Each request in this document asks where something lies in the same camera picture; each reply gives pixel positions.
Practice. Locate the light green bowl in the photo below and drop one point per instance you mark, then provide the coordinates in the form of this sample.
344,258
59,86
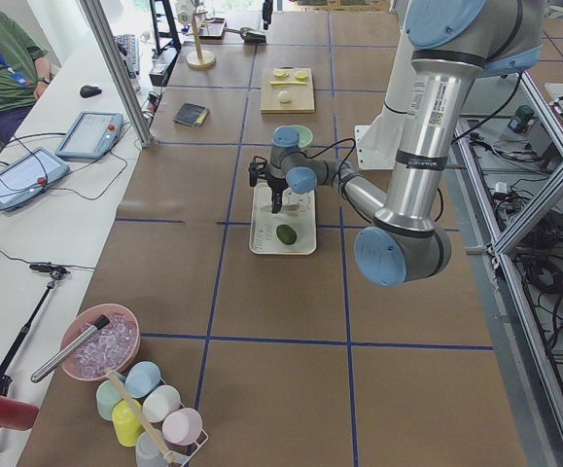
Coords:
305,135

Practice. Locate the yellow plastic knife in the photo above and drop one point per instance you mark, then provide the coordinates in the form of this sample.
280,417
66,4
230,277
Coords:
279,83

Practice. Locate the dark tray with glasses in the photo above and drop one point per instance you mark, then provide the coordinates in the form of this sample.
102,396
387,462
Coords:
212,29

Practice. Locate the aluminium frame post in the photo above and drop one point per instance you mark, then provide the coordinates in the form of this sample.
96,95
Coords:
102,32

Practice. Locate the yellow cup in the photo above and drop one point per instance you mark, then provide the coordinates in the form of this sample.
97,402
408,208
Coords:
127,427

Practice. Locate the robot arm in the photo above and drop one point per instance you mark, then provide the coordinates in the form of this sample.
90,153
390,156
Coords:
454,43

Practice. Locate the person in green shirt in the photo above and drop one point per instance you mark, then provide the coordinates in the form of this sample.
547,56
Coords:
25,74

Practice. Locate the grey cup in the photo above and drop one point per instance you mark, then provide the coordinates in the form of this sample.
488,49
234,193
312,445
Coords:
147,453

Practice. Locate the pink bowl with ice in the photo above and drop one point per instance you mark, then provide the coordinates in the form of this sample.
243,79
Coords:
114,347

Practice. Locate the blue teach pendant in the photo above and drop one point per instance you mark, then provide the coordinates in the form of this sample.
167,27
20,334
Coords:
91,136
29,177

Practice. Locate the white bear tray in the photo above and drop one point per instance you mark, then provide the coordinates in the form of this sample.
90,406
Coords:
297,211

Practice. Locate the blue cup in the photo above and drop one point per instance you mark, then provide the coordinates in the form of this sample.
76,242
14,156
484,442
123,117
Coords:
142,379

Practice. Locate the front lemon slice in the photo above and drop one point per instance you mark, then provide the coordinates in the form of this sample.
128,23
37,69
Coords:
280,73

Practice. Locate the black computer mouse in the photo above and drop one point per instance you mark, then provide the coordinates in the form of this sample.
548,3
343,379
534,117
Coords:
88,91

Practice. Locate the white cup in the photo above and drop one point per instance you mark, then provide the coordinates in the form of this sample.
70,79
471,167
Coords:
161,402

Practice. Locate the wooden mug tree stand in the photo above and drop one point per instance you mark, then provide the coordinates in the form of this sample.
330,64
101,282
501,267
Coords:
200,59

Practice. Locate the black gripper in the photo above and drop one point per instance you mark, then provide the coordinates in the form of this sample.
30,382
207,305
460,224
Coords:
276,184

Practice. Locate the wooden cutting board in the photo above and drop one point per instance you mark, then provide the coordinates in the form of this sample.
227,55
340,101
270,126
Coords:
303,99

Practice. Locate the pink cup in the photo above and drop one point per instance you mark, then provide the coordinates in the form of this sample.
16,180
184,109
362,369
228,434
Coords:
182,427

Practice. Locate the blue teach pendant near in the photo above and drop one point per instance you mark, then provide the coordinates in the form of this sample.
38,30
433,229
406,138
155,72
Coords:
29,177

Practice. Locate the black selfie stick tripod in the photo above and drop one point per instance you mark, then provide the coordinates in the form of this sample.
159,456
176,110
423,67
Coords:
56,273

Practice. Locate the grey folded cloth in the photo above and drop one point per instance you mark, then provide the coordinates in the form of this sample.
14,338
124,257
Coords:
187,114

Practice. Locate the blue teach pendant far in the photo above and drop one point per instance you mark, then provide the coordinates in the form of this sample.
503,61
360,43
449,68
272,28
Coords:
91,136

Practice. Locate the green cup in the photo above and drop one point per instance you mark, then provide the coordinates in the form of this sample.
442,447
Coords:
106,397

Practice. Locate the yellow sponge cloth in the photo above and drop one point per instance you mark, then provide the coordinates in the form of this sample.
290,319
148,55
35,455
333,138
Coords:
201,118

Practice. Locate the steel scoop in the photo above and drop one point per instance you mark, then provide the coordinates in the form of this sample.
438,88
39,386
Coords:
248,35

